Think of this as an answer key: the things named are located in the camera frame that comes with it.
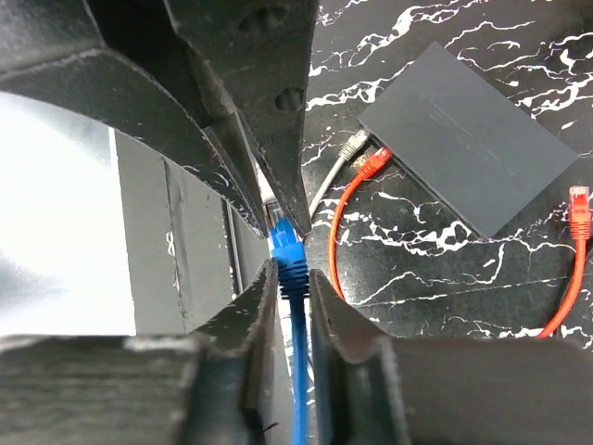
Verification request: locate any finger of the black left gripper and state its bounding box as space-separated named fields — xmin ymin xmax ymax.
xmin=1 ymin=1 xmax=267 ymax=236
xmin=165 ymin=1 xmax=318 ymax=235

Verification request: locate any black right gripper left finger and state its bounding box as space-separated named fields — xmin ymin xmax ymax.
xmin=1 ymin=260 xmax=278 ymax=444

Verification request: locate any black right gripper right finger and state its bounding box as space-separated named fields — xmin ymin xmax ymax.
xmin=309 ymin=270 xmax=592 ymax=444

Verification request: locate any grey ethernet cable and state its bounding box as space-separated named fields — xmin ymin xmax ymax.
xmin=308 ymin=129 xmax=372 ymax=219

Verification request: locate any blue ethernet cable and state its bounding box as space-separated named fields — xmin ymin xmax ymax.
xmin=266 ymin=203 xmax=310 ymax=445

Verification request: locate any red ethernet cable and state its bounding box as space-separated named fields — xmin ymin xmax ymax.
xmin=327 ymin=146 xmax=592 ymax=339

